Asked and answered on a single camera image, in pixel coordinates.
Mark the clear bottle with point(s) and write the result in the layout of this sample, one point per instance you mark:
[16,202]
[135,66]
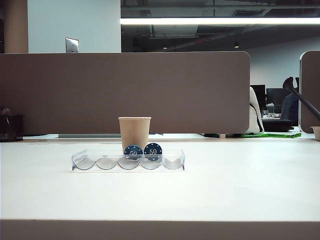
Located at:
[270,109]

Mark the blue 50 poker chip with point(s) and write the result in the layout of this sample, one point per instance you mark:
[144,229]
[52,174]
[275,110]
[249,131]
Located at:
[153,151]
[133,153]

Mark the green tape strip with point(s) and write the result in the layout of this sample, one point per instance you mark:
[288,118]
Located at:
[275,135]

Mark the wide brown desk partition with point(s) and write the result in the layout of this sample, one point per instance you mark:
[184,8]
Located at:
[125,87]

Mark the person in blue shirt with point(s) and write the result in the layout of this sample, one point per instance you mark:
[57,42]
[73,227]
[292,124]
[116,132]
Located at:
[290,105]

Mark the beige paper bowl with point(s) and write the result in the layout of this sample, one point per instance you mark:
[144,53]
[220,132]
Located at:
[316,132]

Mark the long ceiling light strip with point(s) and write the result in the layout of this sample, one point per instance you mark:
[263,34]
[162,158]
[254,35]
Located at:
[200,21]

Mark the narrow brown desk partition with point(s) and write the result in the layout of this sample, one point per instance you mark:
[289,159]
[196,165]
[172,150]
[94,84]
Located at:
[311,87]

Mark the white partition foot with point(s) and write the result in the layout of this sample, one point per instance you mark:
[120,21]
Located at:
[222,135]

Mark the clear plastic chip tray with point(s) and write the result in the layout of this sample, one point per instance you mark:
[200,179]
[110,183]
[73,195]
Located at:
[83,164]

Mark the wide black monitor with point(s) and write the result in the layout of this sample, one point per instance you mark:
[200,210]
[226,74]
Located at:
[275,96]

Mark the white office chair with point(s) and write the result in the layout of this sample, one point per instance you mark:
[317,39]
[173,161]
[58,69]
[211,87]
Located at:
[255,112]

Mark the tall black monitor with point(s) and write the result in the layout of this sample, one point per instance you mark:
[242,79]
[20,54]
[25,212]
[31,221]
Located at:
[260,95]

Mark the metal wall switch plate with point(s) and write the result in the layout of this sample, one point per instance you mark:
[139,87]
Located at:
[72,45]

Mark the grey metal partition rail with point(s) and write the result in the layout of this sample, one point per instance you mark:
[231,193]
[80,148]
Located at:
[87,136]

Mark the black bag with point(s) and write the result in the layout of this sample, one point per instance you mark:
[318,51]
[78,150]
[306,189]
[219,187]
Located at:
[277,124]

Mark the brown paper cup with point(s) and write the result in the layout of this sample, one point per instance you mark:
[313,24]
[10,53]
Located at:
[135,130]

